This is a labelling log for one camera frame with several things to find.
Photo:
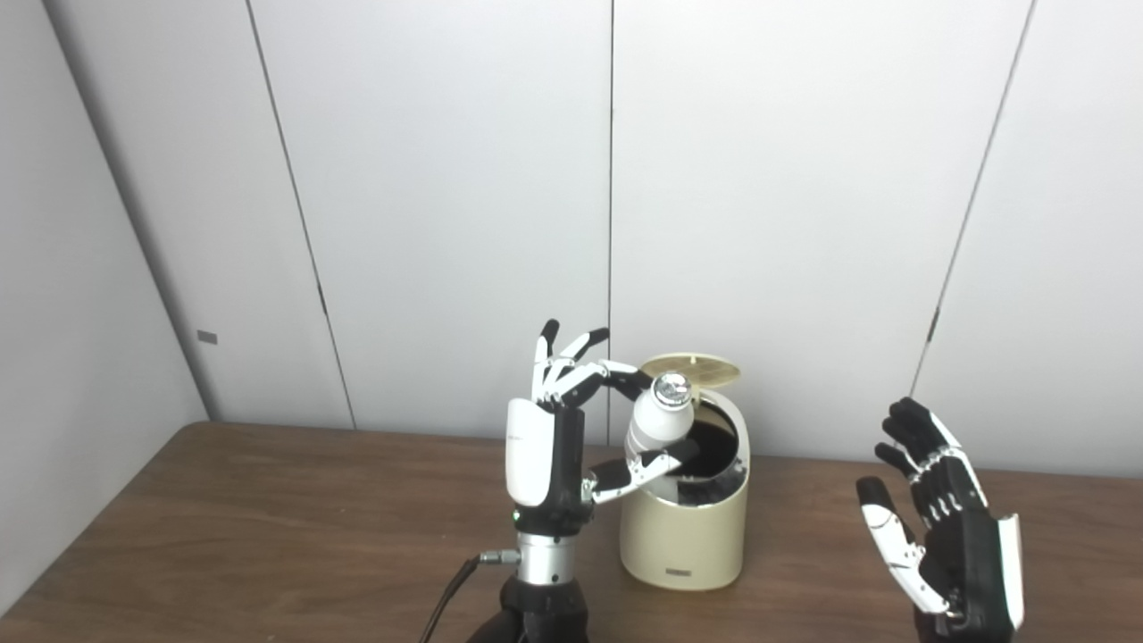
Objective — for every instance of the cream-colored cylindrical bin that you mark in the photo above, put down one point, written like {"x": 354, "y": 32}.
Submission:
{"x": 683, "y": 536}

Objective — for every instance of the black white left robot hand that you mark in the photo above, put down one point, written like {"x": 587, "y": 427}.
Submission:
{"x": 545, "y": 455}

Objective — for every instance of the cream round bin lid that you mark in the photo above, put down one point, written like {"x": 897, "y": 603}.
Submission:
{"x": 710, "y": 366}

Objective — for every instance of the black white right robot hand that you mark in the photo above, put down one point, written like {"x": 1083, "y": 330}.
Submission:
{"x": 969, "y": 563}

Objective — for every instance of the small white plastic bottle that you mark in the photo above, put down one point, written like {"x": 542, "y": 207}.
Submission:
{"x": 659, "y": 424}

